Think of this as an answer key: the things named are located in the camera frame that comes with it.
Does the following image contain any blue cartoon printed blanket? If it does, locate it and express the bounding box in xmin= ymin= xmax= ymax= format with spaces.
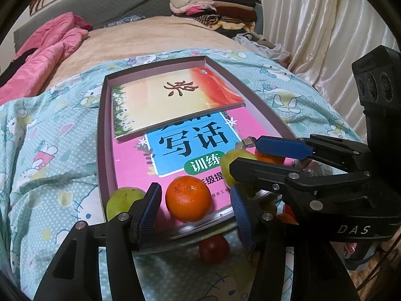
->
xmin=0 ymin=50 xmax=373 ymax=301

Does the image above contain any pink workbook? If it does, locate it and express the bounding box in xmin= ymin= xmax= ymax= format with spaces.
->
xmin=113 ymin=107 xmax=295 ymax=226

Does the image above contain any shallow cardboard box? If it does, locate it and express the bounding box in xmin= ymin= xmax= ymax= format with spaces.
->
xmin=96 ymin=55 xmax=298 ymax=256

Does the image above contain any beige blanket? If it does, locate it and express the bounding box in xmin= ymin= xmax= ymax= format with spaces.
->
xmin=47 ymin=15 xmax=251 ymax=91

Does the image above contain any medium orange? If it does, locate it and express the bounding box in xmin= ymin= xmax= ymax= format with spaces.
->
xmin=254 ymin=150 xmax=285 ymax=165

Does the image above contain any cream satin curtain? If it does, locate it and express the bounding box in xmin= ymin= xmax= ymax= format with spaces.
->
xmin=261 ymin=0 xmax=401 ymax=132

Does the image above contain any beige and orange book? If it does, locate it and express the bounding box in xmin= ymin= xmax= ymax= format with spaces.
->
xmin=110 ymin=66 xmax=246 ymax=140

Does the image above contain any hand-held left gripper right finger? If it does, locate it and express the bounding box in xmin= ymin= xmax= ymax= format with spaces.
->
xmin=230 ymin=185 xmax=361 ymax=301

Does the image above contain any pink quilt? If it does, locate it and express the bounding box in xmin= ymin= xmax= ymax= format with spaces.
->
xmin=0 ymin=13 xmax=93 ymax=105

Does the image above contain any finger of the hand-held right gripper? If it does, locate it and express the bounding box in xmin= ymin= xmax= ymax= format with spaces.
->
xmin=229 ymin=157 xmax=373 ymax=195
xmin=255 ymin=134 xmax=370 ymax=174

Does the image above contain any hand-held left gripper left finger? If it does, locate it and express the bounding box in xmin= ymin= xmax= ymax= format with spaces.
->
xmin=33 ymin=182 xmax=163 ymax=301

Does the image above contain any small metal object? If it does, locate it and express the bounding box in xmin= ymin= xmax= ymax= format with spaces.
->
xmin=235 ymin=136 xmax=257 ymax=149

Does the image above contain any pile of folded clothes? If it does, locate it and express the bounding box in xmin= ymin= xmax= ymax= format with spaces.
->
xmin=169 ymin=0 xmax=262 ymax=33

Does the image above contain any red cherry tomato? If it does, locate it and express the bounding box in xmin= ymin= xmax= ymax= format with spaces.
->
xmin=277 ymin=205 xmax=297 ymax=225
xmin=199 ymin=235 xmax=230 ymax=264

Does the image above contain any white crumpled garment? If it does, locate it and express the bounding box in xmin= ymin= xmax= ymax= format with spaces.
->
xmin=234 ymin=32 xmax=291 ymax=63

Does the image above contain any black garment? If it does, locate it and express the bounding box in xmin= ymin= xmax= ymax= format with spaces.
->
xmin=0 ymin=48 xmax=38 ymax=82

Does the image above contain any large orange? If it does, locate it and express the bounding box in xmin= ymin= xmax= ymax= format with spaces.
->
xmin=165 ymin=176 xmax=213 ymax=222

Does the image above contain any dark patterned pillow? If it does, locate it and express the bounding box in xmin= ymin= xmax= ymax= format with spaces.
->
xmin=103 ymin=15 xmax=148 ymax=28

